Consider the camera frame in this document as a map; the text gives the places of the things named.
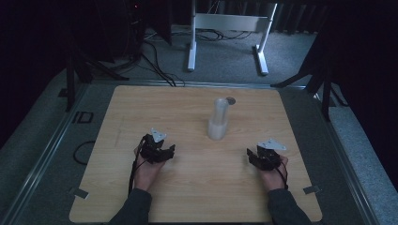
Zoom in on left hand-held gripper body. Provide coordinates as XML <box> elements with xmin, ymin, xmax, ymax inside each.
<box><xmin>138</xmin><ymin>127</ymin><xmax>169</xmax><ymax>165</ymax></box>

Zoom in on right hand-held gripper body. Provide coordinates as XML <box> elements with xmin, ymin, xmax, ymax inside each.
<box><xmin>252</xmin><ymin>138</ymin><xmax>287</xmax><ymax>172</ymax></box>

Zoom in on clear tube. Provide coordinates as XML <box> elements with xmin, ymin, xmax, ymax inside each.
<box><xmin>207</xmin><ymin>97</ymin><xmax>230</xmax><ymax>142</ymax></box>

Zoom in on person's right hand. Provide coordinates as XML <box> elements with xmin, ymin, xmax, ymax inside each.
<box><xmin>258</xmin><ymin>155</ymin><xmax>290</xmax><ymax>192</ymax></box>

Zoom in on person's left hand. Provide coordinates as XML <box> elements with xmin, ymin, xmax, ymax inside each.
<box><xmin>132</xmin><ymin>145</ymin><xmax>165</xmax><ymax>192</ymax></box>

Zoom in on grey tape strip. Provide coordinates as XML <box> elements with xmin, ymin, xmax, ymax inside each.
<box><xmin>69</xmin><ymin>187</ymin><xmax>90</xmax><ymax>201</ymax></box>
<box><xmin>302</xmin><ymin>185</ymin><xmax>323</xmax><ymax>196</ymax></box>

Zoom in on black metal stand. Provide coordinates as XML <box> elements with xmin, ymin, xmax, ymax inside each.
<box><xmin>269</xmin><ymin>55</ymin><xmax>333</xmax><ymax>123</ymax></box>
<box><xmin>64</xmin><ymin>43</ymin><xmax>130</xmax><ymax>113</ymax></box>

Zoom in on dark equipment rack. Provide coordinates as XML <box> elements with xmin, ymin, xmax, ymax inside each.
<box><xmin>90</xmin><ymin>0</ymin><xmax>148</xmax><ymax>65</ymax></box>

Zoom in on right hand-held gripper cable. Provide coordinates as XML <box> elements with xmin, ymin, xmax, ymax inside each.
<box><xmin>274</xmin><ymin>158</ymin><xmax>290</xmax><ymax>190</ymax></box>

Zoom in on hand-held gripper cable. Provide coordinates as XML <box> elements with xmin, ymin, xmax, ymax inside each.
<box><xmin>274</xmin><ymin>158</ymin><xmax>290</xmax><ymax>190</ymax></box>
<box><xmin>128</xmin><ymin>136</ymin><xmax>148</xmax><ymax>195</ymax></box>

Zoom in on left hand-held gripper cable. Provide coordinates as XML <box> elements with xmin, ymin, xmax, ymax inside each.
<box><xmin>128</xmin><ymin>136</ymin><xmax>148</xmax><ymax>195</ymax></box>

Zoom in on metal rail frame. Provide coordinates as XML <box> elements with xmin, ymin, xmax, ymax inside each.
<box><xmin>0</xmin><ymin>79</ymin><xmax>381</xmax><ymax>225</ymax></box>

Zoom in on black cable loop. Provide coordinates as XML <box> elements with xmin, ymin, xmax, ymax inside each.
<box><xmin>72</xmin><ymin>140</ymin><xmax>97</xmax><ymax>166</ymax></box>

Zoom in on black floor cables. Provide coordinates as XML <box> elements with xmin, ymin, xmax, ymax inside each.
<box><xmin>137</xmin><ymin>27</ymin><xmax>255</xmax><ymax>88</ymax></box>

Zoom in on white desk frame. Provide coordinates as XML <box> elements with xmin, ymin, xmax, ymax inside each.
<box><xmin>186</xmin><ymin>0</ymin><xmax>279</xmax><ymax>77</ymax></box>

